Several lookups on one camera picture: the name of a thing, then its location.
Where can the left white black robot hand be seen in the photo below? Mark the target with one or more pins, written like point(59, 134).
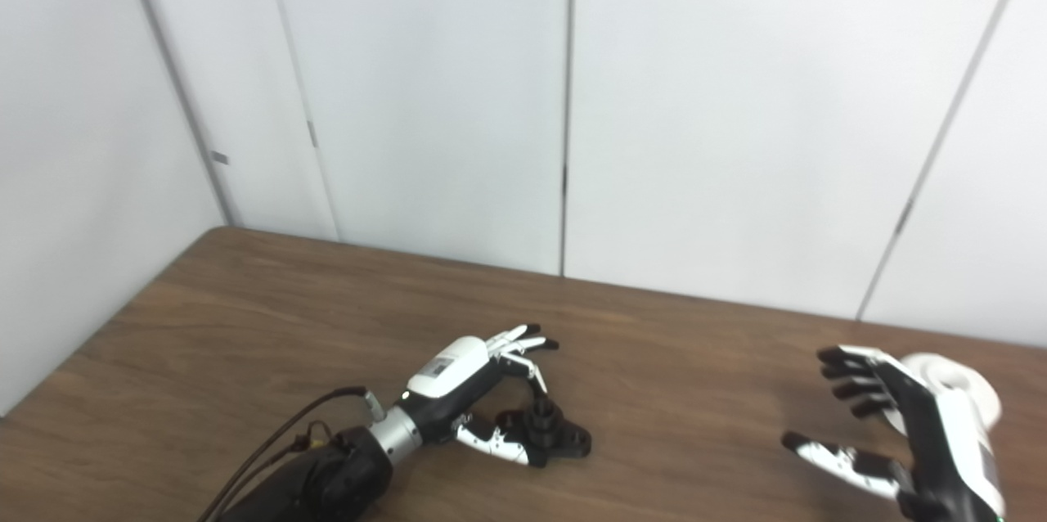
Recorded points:
point(454, 379)

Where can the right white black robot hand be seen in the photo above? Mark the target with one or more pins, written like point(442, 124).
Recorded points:
point(949, 456)

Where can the round white plastic piece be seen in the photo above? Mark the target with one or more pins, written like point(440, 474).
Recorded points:
point(973, 387)

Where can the black flanged holder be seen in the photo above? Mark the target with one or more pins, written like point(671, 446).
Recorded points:
point(564, 436)

